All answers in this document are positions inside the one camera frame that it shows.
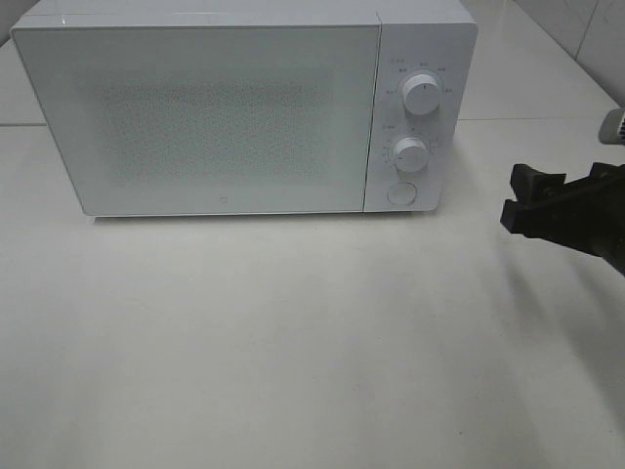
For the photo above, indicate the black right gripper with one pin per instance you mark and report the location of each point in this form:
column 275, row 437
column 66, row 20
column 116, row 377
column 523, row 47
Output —
column 595, row 228

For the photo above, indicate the white timer knob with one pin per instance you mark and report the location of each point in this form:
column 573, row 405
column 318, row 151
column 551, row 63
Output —
column 410, row 155

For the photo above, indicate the round white door button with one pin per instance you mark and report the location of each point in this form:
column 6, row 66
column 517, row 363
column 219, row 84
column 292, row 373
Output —
column 402, row 194

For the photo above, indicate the white microwave door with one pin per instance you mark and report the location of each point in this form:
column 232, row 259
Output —
column 184, row 121

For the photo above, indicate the upper white power knob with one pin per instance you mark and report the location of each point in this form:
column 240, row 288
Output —
column 420, row 93

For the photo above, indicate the white microwave oven body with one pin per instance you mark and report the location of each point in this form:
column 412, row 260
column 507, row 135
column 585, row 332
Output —
column 438, row 36

